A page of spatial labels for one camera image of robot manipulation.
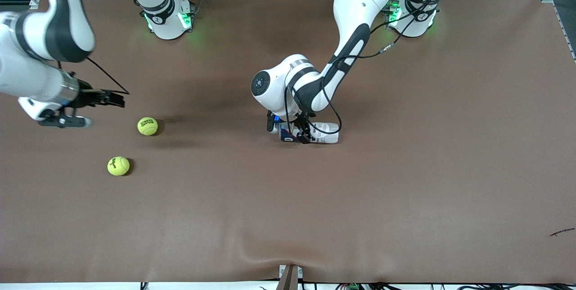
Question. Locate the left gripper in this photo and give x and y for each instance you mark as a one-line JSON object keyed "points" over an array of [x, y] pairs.
{"points": [[302, 133]]}

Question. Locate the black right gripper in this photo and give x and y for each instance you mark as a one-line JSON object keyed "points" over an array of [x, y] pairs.
{"points": [[88, 96]]}

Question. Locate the clear tennis ball can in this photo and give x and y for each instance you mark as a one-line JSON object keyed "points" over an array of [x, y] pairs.
{"points": [[327, 132]]}

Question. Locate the yellow tennis ball green print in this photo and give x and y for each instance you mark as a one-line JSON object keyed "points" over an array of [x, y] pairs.
{"points": [[147, 126]]}

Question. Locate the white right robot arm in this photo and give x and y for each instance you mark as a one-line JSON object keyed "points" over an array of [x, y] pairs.
{"points": [[27, 74]]}

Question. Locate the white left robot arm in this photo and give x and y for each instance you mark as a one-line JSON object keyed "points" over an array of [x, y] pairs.
{"points": [[360, 2]]}

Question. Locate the yellow tennis ball black logo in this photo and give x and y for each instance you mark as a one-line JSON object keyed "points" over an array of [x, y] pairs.
{"points": [[118, 166]]}

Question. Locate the brown table mat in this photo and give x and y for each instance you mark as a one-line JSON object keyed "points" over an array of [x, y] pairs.
{"points": [[288, 200]]}

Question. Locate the green terminal connector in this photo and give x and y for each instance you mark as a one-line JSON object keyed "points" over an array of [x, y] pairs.
{"points": [[353, 287]]}

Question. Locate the small dark twig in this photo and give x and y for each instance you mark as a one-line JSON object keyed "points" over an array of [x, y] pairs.
{"points": [[562, 232]]}

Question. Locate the metal mounting bracket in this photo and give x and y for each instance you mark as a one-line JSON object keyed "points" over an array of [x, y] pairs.
{"points": [[289, 278]]}

